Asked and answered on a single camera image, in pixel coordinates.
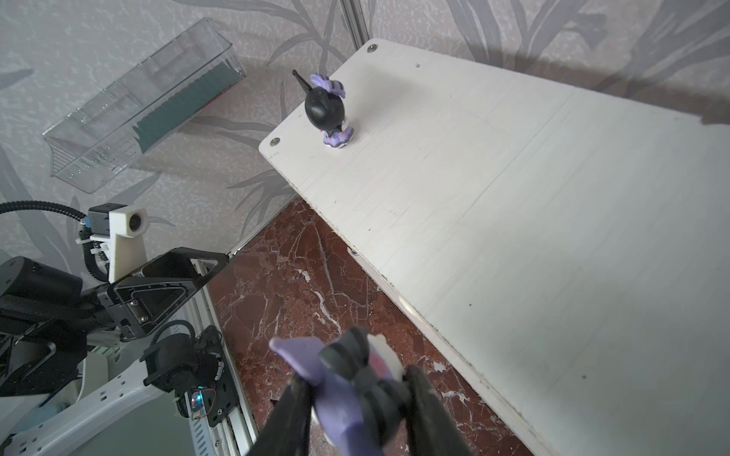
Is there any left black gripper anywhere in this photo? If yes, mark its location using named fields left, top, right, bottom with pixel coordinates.
left=1, top=247, right=229, bottom=396

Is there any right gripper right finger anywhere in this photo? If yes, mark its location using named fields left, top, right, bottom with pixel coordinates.
left=406, top=366, right=471, bottom=456

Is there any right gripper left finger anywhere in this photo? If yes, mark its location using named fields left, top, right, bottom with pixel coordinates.
left=247, top=374, right=314, bottom=456

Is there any purple figure toy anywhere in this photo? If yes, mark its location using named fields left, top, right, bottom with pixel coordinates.
left=269, top=326, right=413, bottom=455

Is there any dark round toy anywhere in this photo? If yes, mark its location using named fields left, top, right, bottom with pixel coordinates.
left=292, top=70, right=355, bottom=148

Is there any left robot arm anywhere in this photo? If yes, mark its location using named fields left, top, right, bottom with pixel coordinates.
left=1, top=247, right=239, bottom=455

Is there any white two-tier shelf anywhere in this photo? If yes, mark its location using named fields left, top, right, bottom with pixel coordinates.
left=259, top=40, right=729, bottom=455

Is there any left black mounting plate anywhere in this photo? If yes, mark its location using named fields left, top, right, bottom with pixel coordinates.
left=184, top=367, right=239, bottom=428

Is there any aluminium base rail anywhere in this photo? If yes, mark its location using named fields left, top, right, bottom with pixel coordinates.
left=182, top=285, right=257, bottom=455

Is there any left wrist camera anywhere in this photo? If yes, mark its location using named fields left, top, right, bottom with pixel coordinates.
left=84, top=203, right=150, bottom=282

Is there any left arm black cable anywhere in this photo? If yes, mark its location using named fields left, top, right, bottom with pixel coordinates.
left=0, top=198, right=110, bottom=284

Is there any clear plastic wall bin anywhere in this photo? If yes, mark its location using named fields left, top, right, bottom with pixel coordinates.
left=43, top=18, right=245, bottom=194

